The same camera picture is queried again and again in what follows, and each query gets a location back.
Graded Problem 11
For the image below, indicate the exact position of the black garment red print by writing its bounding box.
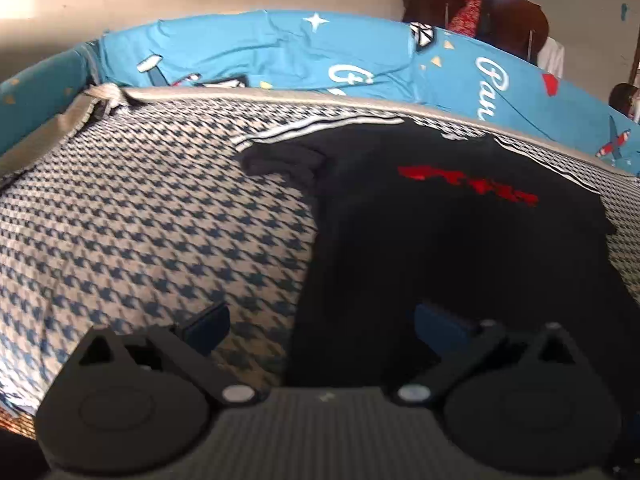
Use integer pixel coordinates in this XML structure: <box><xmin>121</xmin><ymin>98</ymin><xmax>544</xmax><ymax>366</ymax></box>
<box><xmin>233</xmin><ymin>115</ymin><xmax>640</xmax><ymax>461</ymax></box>

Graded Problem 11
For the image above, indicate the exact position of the houndstooth mattress cover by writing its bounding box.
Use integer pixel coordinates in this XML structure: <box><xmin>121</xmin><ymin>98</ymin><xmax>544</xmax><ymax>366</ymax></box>
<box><xmin>0</xmin><ymin>83</ymin><xmax>640</xmax><ymax>441</ymax></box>

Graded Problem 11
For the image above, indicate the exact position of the white cloth on chair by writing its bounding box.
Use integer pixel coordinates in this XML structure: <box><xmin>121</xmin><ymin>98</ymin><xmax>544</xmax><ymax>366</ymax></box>
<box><xmin>537</xmin><ymin>37</ymin><xmax>565</xmax><ymax>79</ymax></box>

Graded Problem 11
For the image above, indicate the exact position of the blue cartoon print bedsheet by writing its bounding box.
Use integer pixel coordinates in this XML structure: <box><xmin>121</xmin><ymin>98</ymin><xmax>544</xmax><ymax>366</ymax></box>
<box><xmin>1</xmin><ymin>11</ymin><xmax>639</xmax><ymax>173</ymax></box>

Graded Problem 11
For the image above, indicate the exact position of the red patterned cloth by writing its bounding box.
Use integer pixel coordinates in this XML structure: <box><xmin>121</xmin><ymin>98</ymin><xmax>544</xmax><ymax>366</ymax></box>
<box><xmin>402</xmin><ymin>0</ymin><xmax>482</xmax><ymax>37</ymax></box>

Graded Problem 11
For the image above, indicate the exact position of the brown wooden chair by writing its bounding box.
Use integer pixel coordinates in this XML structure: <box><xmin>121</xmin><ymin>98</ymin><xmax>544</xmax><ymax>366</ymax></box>
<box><xmin>400</xmin><ymin>0</ymin><xmax>550</xmax><ymax>66</ymax></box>

